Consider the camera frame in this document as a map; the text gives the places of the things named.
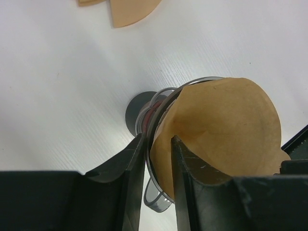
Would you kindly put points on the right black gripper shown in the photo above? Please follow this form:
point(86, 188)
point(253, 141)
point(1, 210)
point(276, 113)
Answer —
point(297, 149)

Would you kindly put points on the brown paper filter stack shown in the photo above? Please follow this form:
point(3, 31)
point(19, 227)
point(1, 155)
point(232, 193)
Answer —
point(127, 12)

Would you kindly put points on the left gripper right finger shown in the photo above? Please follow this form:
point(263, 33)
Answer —
point(209, 200)

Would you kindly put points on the brown paper coffee filter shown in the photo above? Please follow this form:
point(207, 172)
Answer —
point(230, 123)

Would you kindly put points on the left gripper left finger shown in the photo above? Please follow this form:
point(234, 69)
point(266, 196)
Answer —
point(107, 198)

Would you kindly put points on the glass carafe with red rim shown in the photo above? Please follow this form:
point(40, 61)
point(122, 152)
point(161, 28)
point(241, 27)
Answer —
point(140, 109)

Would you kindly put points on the clear plastic coffee dripper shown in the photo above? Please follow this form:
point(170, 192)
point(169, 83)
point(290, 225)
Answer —
point(154, 197)

